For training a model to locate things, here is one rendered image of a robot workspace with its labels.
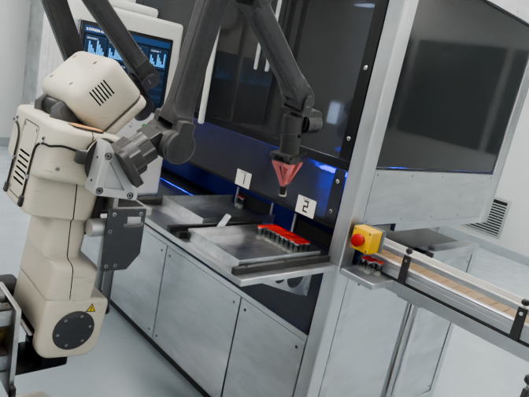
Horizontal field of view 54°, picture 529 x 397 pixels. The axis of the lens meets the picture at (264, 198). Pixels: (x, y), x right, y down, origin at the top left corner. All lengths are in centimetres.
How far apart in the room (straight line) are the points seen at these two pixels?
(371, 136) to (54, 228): 92
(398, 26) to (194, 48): 69
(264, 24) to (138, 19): 102
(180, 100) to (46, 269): 52
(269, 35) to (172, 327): 158
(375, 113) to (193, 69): 66
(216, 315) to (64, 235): 102
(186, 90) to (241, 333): 118
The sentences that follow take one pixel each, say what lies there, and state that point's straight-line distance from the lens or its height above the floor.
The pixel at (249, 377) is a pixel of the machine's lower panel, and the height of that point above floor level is 30.
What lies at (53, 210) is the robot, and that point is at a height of 103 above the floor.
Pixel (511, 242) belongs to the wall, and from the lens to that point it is 638.
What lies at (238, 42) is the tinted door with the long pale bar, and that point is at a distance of 212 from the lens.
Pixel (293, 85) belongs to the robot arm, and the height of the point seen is 141.
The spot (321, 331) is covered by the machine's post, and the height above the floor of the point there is 65.
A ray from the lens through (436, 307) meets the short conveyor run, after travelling 165.
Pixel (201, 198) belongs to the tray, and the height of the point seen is 90.
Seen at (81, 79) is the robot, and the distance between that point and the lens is 124.
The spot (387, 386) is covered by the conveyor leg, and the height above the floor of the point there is 52.
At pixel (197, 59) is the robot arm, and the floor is 142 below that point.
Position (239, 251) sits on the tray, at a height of 88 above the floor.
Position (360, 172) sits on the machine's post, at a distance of 163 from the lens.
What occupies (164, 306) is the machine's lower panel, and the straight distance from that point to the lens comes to 252.
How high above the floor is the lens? 142
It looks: 13 degrees down
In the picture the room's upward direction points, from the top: 12 degrees clockwise
